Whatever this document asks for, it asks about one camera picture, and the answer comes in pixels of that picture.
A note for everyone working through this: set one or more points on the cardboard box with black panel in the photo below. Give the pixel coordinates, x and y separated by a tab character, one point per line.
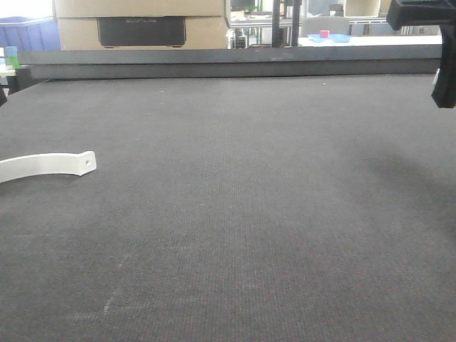
136	25

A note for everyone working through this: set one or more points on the dark grey table edge rail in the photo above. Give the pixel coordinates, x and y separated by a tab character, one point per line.
235	63

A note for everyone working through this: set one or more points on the blue storage tote background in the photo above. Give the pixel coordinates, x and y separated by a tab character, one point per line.
30	34

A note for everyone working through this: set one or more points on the white curved plastic bracket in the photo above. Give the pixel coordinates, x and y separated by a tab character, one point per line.
48	164

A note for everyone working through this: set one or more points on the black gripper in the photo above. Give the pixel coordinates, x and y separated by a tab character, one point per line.
432	13

